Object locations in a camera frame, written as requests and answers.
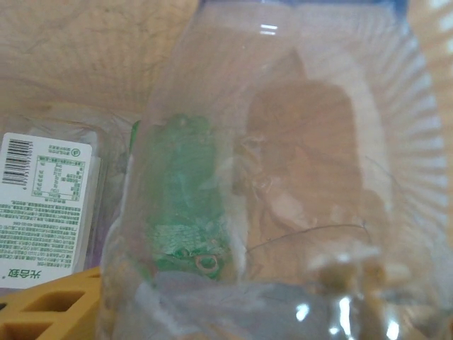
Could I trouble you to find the green plastic soda bottle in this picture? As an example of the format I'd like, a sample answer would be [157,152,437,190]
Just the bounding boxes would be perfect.
[130,112,236,283]

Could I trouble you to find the tall blue label water bottle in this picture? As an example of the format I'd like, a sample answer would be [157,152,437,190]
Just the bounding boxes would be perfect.
[98,0,453,340]

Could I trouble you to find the brown copper label bottle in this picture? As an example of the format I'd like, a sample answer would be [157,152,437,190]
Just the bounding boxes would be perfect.
[243,81,386,234]

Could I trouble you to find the white green label square bottle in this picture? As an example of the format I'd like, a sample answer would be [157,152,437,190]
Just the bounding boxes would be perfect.
[0,116,117,281]

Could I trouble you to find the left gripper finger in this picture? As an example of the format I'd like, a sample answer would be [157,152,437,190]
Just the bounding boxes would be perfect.
[0,266,103,340]

